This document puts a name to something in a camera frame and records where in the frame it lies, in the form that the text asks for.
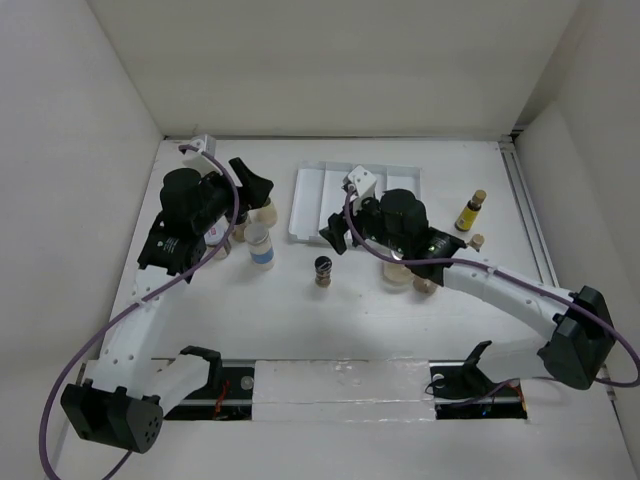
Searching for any black dome lid jar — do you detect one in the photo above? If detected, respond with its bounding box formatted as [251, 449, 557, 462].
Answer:
[227, 212, 251, 243]

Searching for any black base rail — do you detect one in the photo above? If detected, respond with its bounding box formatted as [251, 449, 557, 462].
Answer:
[167, 359, 528, 423]

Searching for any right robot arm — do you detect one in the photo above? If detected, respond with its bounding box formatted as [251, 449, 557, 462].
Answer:
[319, 189, 618, 400]

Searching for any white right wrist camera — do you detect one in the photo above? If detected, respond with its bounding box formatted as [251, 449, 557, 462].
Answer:
[344, 165, 377, 199]

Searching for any red label spice jar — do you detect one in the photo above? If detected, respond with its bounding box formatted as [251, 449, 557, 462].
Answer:
[204, 225, 231, 260]

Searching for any pink lid spice jar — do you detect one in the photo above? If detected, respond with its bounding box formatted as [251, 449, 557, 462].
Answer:
[412, 276, 438, 296]

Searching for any white divided organizer tray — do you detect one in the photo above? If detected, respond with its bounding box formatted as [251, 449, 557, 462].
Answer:
[288, 161, 421, 245]

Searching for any yellow bottle near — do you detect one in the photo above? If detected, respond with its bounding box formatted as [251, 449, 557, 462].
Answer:
[467, 234, 485, 252]

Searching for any glass jar beige powder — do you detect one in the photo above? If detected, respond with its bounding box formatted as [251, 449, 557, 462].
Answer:
[382, 261, 414, 293]

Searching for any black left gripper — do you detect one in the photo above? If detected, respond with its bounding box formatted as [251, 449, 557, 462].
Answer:
[193, 158, 271, 234]

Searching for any blue label white bottle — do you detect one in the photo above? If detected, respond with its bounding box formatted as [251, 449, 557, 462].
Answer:
[244, 222, 274, 270]

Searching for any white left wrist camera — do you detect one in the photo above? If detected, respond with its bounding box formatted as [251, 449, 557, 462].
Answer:
[182, 134, 216, 176]

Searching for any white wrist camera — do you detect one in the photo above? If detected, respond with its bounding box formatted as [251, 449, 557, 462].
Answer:
[182, 134, 216, 176]
[344, 165, 377, 199]

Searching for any small dark pepper bottle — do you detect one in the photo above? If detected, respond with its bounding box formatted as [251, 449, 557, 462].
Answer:
[314, 256, 333, 288]

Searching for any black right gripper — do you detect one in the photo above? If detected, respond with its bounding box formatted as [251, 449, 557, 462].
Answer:
[318, 190, 409, 255]

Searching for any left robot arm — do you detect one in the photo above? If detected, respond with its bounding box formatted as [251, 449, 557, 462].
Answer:
[61, 158, 273, 453]

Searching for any aluminium side rail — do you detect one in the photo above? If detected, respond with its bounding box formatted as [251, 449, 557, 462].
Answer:
[497, 134, 617, 401]

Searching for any yellow-green lid spice jar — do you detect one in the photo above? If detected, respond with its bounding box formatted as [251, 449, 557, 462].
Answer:
[252, 198, 278, 229]

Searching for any yellow bottle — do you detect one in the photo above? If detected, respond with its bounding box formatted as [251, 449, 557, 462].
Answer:
[467, 234, 485, 252]
[454, 190, 487, 232]

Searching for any yellow bottle far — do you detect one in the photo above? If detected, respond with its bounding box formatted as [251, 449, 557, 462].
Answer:
[454, 190, 487, 232]

